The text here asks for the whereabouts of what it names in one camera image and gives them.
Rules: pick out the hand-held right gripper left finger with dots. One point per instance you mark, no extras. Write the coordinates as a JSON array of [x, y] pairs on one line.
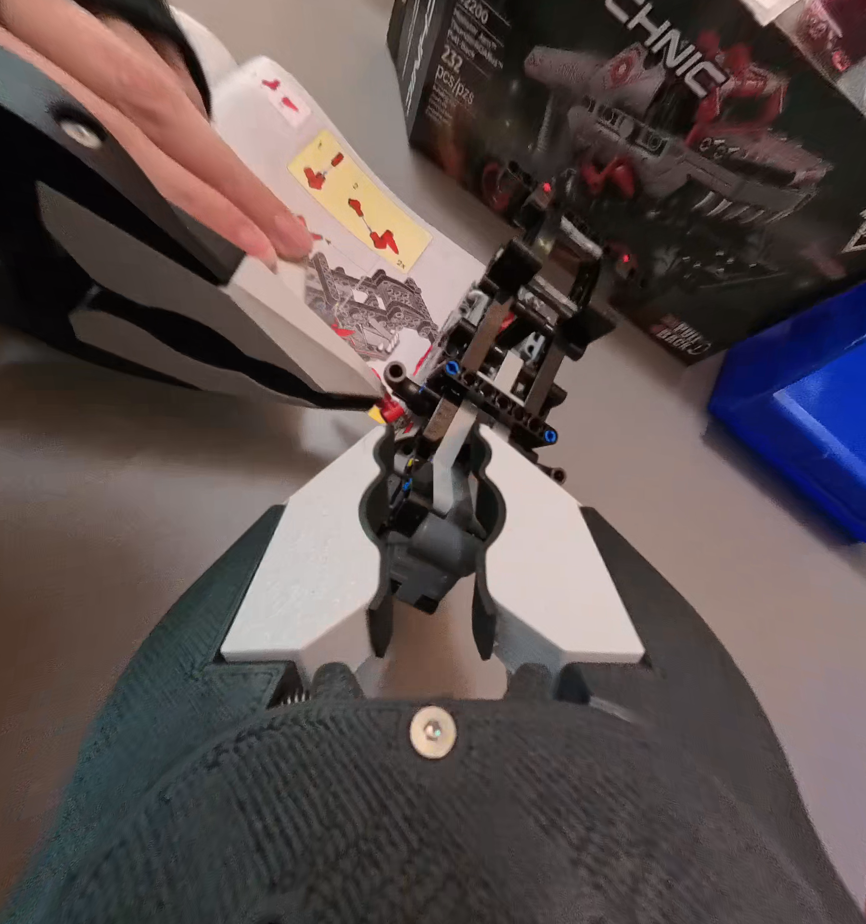
[[303, 592]]

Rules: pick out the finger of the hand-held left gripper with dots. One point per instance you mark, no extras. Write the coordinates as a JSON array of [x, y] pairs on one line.
[[137, 345], [115, 249]]

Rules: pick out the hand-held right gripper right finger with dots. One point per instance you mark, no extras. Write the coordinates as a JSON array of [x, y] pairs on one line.
[[563, 592]]

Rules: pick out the red toy connector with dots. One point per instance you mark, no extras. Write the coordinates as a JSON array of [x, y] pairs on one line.
[[393, 411]]

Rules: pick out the toy vehicle model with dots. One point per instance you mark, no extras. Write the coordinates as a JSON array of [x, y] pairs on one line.
[[505, 361]]

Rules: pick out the grey desk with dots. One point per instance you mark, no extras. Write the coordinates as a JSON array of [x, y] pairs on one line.
[[79, 505]]

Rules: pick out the person's left hand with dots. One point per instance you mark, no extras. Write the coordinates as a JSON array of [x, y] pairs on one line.
[[151, 144]]

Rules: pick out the instruction booklet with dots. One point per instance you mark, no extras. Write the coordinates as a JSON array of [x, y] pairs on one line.
[[361, 202]]

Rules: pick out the blue plastic bin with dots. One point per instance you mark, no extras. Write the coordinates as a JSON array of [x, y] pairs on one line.
[[823, 419]]

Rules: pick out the dark toy set box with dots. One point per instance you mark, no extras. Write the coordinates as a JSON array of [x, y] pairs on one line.
[[620, 180]]

